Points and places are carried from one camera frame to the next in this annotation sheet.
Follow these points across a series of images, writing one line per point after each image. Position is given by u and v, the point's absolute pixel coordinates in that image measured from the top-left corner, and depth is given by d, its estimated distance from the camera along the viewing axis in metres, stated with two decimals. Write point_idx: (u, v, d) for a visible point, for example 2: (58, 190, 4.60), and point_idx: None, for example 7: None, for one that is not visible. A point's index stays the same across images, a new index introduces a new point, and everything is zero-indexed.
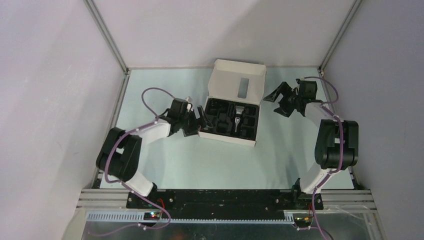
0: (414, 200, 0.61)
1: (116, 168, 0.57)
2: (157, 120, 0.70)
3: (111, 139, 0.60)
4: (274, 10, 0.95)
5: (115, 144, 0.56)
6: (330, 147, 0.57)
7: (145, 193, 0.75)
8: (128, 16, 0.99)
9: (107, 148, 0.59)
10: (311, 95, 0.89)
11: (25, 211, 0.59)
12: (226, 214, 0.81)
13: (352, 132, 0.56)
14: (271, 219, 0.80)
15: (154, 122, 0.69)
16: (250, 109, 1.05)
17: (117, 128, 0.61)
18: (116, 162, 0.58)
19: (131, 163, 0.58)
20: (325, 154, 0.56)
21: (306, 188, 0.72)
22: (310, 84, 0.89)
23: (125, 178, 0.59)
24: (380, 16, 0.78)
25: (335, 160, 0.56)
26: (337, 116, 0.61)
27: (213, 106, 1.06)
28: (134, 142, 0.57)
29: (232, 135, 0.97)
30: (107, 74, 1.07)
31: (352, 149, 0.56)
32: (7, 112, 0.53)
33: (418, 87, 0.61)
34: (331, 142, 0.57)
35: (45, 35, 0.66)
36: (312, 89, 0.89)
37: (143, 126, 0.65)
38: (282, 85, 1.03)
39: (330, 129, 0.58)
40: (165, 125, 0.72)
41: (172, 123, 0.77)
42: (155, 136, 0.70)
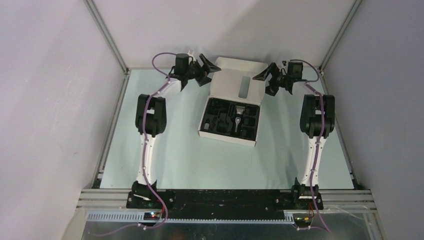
0: (414, 200, 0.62)
1: (152, 124, 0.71)
2: (169, 80, 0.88)
3: (140, 104, 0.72)
4: (274, 10, 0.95)
5: (146, 107, 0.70)
6: (312, 118, 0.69)
7: (151, 180, 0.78)
8: (128, 16, 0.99)
9: (140, 111, 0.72)
10: (298, 74, 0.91)
11: (25, 211, 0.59)
12: (226, 214, 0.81)
13: (329, 105, 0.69)
14: (271, 219, 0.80)
15: (168, 83, 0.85)
16: (250, 109, 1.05)
17: (143, 94, 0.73)
18: (151, 120, 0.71)
19: (163, 119, 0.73)
20: (309, 123, 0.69)
21: (303, 177, 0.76)
22: (297, 65, 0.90)
23: (158, 132, 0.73)
24: (380, 17, 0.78)
25: (317, 128, 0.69)
26: (318, 92, 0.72)
27: (213, 105, 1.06)
28: (161, 103, 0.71)
29: (233, 135, 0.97)
30: (107, 74, 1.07)
31: (329, 119, 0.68)
32: (8, 112, 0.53)
33: (418, 88, 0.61)
34: (313, 113, 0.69)
35: (45, 34, 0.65)
36: (299, 69, 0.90)
37: (161, 87, 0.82)
38: (272, 65, 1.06)
39: (312, 103, 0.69)
40: (176, 83, 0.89)
41: (181, 78, 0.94)
42: (171, 93, 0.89)
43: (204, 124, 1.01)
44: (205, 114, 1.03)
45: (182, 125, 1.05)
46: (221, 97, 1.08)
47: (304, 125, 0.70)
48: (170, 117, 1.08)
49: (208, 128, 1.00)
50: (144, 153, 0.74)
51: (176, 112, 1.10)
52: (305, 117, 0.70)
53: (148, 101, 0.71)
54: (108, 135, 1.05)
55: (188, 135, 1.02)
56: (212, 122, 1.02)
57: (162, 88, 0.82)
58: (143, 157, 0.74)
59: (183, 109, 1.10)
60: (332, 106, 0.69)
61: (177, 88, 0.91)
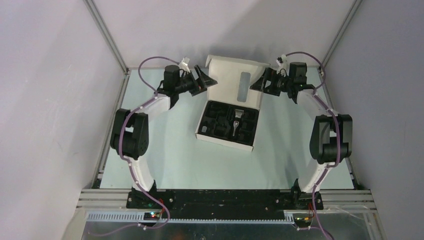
0: (414, 201, 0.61)
1: (130, 146, 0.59)
2: (157, 96, 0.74)
3: (118, 120, 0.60)
4: (274, 10, 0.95)
5: (124, 124, 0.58)
6: (326, 143, 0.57)
7: (147, 187, 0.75)
8: (128, 16, 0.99)
9: (116, 129, 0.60)
10: (302, 80, 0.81)
11: (25, 210, 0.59)
12: (226, 214, 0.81)
13: (345, 127, 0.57)
14: (271, 219, 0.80)
15: (154, 98, 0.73)
16: (249, 112, 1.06)
17: (122, 109, 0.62)
18: (129, 140, 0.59)
19: (144, 139, 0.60)
20: (321, 149, 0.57)
21: (306, 187, 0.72)
22: (300, 68, 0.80)
23: (138, 154, 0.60)
24: (380, 17, 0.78)
25: (331, 154, 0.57)
26: (330, 110, 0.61)
27: (212, 108, 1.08)
28: (142, 119, 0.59)
29: (230, 140, 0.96)
30: (107, 74, 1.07)
31: (346, 143, 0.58)
32: (8, 112, 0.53)
33: (418, 87, 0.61)
34: (327, 136, 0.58)
35: (44, 35, 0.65)
36: (302, 73, 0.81)
37: (145, 103, 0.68)
38: (267, 70, 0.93)
39: (325, 125, 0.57)
40: (165, 100, 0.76)
41: (171, 95, 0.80)
42: (159, 110, 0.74)
43: (201, 127, 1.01)
44: (204, 117, 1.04)
45: (182, 125, 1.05)
46: (220, 101, 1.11)
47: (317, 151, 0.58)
48: (170, 117, 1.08)
49: (206, 132, 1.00)
50: (131, 171, 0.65)
51: (176, 112, 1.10)
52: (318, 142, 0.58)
53: (127, 118, 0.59)
54: (108, 134, 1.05)
55: (188, 135, 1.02)
56: (209, 125, 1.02)
57: (145, 104, 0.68)
58: (132, 174, 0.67)
59: (183, 109, 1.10)
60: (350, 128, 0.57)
61: (165, 104, 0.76)
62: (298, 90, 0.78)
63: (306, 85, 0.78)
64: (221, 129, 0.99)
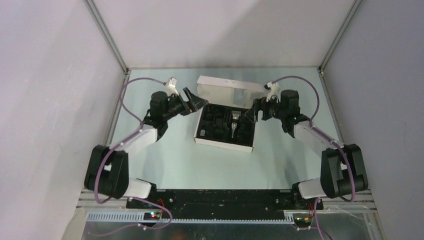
0: (414, 201, 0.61)
1: (106, 187, 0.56)
2: (142, 128, 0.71)
3: (95, 158, 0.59)
4: (274, 11, 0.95)
5: (102, 162, 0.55)
6: (340, 179, 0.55)
7: (144, 195, 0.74)
8: (128, 16, 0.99)
9: (92, 168, 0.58)
10: (296, 110, 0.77)
11: (26, 210, 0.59)
12: (226, 214, 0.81)
13: (357, 158, 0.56)
14: (271, 219, 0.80)
15: (138, 131, 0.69)
16: (247, 113, 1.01)
17: (100, 146, 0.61)
18: (105, 182, 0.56)
19: (121, 179, 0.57)
20: (337, 187, 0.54)
21: (308, 194, 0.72)
22: (293, 100, 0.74)
23: (115, 196, 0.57)
24: (379, 17, 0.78)
25: (348, 190, 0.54)
26: (335, 142, 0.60)
27: (208, 112, 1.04)
28: (121, 158, 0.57)
29: (229, 141, 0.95)
30: (107, 75, 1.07)
31: (360, 176, 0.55)
32: (8, 113, 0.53)
33: (418, 88, 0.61)
34: (339, 171, 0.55)
35: (45, 35, 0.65)
36: (296, 103, 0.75)
37: (126, 138, 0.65)
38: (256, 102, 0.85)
39: (336, 159, 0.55)
40: (151, 131, 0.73)
41: (158, 125, 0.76)
42: (143, 144, 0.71)
43: (199, 130, 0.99)
44: (201, 120, 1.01)
45: (182, 125, 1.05)
46: (216, 103, 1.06)
47: (332, 189, 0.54)
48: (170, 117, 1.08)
49: (205, 135, 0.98)
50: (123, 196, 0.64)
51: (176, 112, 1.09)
52: (331, 179, 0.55)
53: (105, 158, 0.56)
54: (107, 137, 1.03)
55: (188, 135, 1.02)
56: (207, 128, 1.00)
57: (127, 139, 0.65)
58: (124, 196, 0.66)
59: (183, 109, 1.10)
60: (360, 160, 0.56)
61: (152, 135, 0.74)
62: (293, 124, 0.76)
63: (299, 117, 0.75)
64: (220, 132, 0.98)
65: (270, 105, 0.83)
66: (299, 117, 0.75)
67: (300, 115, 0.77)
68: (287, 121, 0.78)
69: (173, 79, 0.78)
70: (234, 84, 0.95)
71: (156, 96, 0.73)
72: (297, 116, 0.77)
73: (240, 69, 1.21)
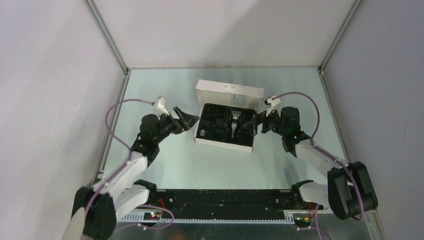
0: (414, 201, 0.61)
1: (93, 230, 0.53)
2: (129, 159, 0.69)
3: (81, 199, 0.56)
4: (273, 11, 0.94)
5: (87, 206, 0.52)
6: (348, 199, 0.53)
7: (143, 200, 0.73)
8: (128, 16, 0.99)
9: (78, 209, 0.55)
10: (296, 129, 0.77)
11: (27, 210, 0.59)
12: (226, 215, 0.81)
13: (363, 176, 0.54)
14: (271, 219, 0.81)
15: (126, 164, 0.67)
16: (247, 113, 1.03)
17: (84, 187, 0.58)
18: (91, 225, 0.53)
19: (108, 220, 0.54)
20: (346, 208, 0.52)
21: (309, 199, 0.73)
22: (294, 119, 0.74)
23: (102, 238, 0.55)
24: (379, 17, 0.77)
25: (357, 210, 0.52)
26: (339, 161, 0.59)
27: (208, 112, 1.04)
28: (105, 202, 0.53)
29: (229, 141, 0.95)
30: (107, 75, 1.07)
31: (369, 194, 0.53)
32: (8, 112, 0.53)
33: (418, 87, 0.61)
34: (347, 190, 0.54)
35: (44, 36, 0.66)
36: (297, 122, 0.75)
37: (113, 175, 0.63)
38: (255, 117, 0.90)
39: (342, 178, 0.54)
40: (139, 161, 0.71)
41: (148, 151, 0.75)
42: (132, 175, 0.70)
43: (199, 130, 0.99)
44: (201, 120, 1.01)
45: None
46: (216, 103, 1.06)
47: (342, 209, 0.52)
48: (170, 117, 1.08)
49: (204, 135, 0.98)
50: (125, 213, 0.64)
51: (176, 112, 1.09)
52: (340, 199, 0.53)
53: (89, 203, 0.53)
54: (106, 142, 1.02)
55: (188, 135, 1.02)
56: (207, 128, 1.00)
57: (113, 175, 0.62)
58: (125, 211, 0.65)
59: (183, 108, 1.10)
60: (367, 177, 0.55)
61: (140, 165, 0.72)
62: (294, 144, 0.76)
63: (300, 137, 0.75)
64: (220, 132, 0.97)
65: (271, 120, 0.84)
66: (300, 136, 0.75)
67: (301, 133, 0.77)
68: (288, 140, 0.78)
69: (160, 98, 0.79)
70: (233, 90, 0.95)
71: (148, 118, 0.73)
72: (299, 135, 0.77)
73: (240, 69, 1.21)
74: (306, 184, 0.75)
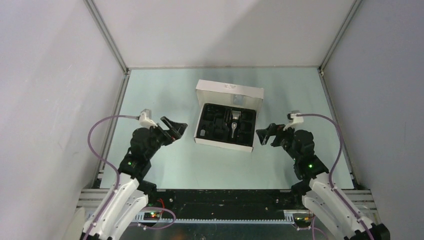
0: (414, 202, 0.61)
1: None
2: (117, 187, 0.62)
3: None
4: (273, 11, 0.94)
5: None
6: None
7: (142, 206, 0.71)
8: (128, 16, 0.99)
9: None
10: (309, 156, 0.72)
11: (26, 210, 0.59)
12: (226, 214, 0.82)
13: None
14: (271, 219, 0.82)
15: (114, 192, 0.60)
16: (247, 113, 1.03)
17: None
18: None
19: None
20: None
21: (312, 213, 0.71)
22: (308, 146, 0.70)
23: None
24: (379, 17, 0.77)
25: None
26: (363, 221, 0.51)
27: (208, 112, 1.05)
28: None
29: (229, 141, 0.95)
30: (107, 74, 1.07)
31: None
32: (7, 112, 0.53)
33: (418, 88, 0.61)
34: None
35: (44, 35, 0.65)
36: (311, 150, 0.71)
37: (99, 210, 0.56)
38: (271, 127, 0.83)
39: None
40: (128, 185, 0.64)
41: (138, 168, 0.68)
42: (124, 200, 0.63)
43: (199, 130, 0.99)
44: (201, 121, 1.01)
45: None
46: (216, 104, 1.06)
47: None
48: (170, 117, 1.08)
49: (204, 135, 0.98)
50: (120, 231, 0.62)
51: (176, 112, 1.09)
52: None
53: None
54: (105, 144, 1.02)
55: (188, 136, 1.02)
56: (207, 128, 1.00)
57: (100, 211, 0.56)
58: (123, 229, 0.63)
59: (183, 108, 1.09)
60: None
61: (131, 189, 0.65)
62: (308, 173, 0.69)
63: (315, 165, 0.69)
64: (220, 132, 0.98)
65: (286, 137, 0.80)
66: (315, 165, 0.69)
67: (314, 160, 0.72)
68: (301, 166, 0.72)
69: (144, 112, 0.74)
70: (233, 90, 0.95)
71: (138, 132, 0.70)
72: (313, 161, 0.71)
73: (240, 69, 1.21)
74: (310, 193, 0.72)
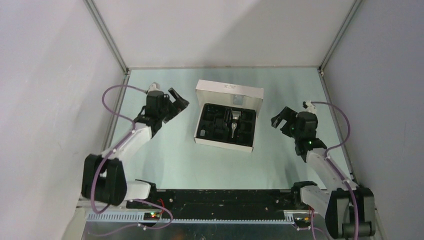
0: (414, 201, 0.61)
1: (104, 196, 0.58)
2: (134, 128, 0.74)
3: (89, 169, 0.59)
4: (273, 11, 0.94)
5: (96, 172, 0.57)
6: (345, 221, 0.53)
7: (143, 195, 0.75)
8: (127, 16, 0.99)
9: (87, 180, 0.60)
10: (311, 134, 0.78)
11: (27, 209, 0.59)
12: (226, 214, 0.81)
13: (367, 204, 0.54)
14: (272, 219, 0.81)
15: (131, 133, 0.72)
16: (247, 113, 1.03)
17: (92, 155, 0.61)
18: (102, 189, 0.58)
19: (118, 186, 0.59)
20: (341, 229, 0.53)
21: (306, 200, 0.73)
22: (310, 123, 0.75)
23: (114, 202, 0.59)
24: (379, 17, 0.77)
25: (350, 232, 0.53)
26: (346, 181, 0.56)
27: (208, 112, 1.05)
28: (115, 167, 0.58)
29: (229, 142, 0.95)
30: (107, 74, 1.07)
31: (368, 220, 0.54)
32: (7, 113, 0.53)
33: (418, 87, 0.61)
34: (346, 214, 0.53)
35: (44, 35, 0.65)
36: (312, 128, 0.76)
37: (118, 144, 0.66)
38: (285, 110, 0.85)
39: (345, 202, 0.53)
40: (142, 130, 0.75)
41: (153, 122, 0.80)
42: (137, 144, 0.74)
43: (199, 130, 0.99)
44: (201, 120, 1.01)
45: (182, 125, 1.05)
46: (215, 103, 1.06)
47: (336, 232, 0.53)
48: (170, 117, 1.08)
49: (204, 135, 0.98)
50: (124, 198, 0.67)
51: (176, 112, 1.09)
52: (336, 222, 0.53)
53: (102, 162, 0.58)
54: (118, 101, 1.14)
55: (188, 136, 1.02)
56: (207, 128, 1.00)
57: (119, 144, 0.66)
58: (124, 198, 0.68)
59: (182, 108, 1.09)
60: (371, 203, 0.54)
61: (145, 135, 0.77)
62: (306, 148, 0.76)
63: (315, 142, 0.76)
64: (220, 132, 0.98)
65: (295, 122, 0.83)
66: (314, 142, 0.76)
67: (315, 139, 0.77)
68: (302, 142, 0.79)
69: (153, 83, 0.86)
70: (233, 90, 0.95)
71: (153, 91, 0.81)
72: (313, 140, 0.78)
73: (240, 69, 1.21)
74: (308, 185, 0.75)
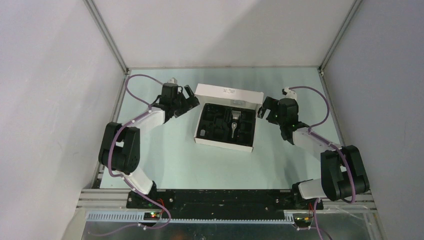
0: (414, 201, 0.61)
1: (119, 161, 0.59)
2: (151, 109, 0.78)
3: (108, 134, 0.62)
4: (273, 11, 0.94)
5: (114, 138, 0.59)
6: (339, 181, 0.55)
7: (145, 191, 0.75)
8: (127, 16, 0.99)
9: (105, 143, 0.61)
10: (293, 117, 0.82)
11: (27, 209, 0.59)
12: (226, 215, 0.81)
13: (355, 159, 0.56)
14: (271, 219, 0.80)
15: (148, 112, 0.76)
16: (247, 113, 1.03)
17: (112, 123, 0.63)
18: (118, 155, 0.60)
19: (133, 154, 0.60)
20: (337, 188, 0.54)
21: (308, 194, 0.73)
22: (291, 108, 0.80)
23: (129, 170, 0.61)
24: (379, 17, 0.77)
25: (347, 192, 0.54)
26: (333, 144, 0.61)
27: (209, 112, 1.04)
28: (133, 134, 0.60)
29: (229, 141, 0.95)
30: (107, 75, 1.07)
31: (361, 177, 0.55)
32: (7, 113, 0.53)
33: (418, 87, 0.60)
34: (338, 173, 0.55)
35: (44, 35, 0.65)
36: (294, 112, 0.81)
37: (137, 118, 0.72)
38: (268, 100, 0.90)
39: (333, 161, 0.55)
40: (159, 113, 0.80)
41: (166, 108, 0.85)
42: (152, 124, 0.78)
43: (200, 130, 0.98)
44: (201, 120, 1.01)
45: (182, 125, 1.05)
46: (216, 103, 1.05)
47: (334, 192, 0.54)
48: None
49: (205, 135, 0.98)
50: (128, 182, 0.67)
51: None
52: (331, 182, 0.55)
53: (120, 128, 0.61)
54: (118, 101, 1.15)
55: (188, 136, 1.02)
56: (208, 128, 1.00)
57: (138, 118, 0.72)
58: (128, 184, 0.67)
59: None
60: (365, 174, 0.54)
61: (158, 117, 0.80)
62: (292, 131, 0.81)
63: (298, 124, 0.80)
64: (220, 132, 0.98)
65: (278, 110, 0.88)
66: (297, 125, 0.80)
67: (298, 122, 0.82)
68: (286, 127, 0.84)
69: (172, 78, 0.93)
70: (233, 95, 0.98)
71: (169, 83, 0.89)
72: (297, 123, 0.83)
73: (240, 69, 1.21)
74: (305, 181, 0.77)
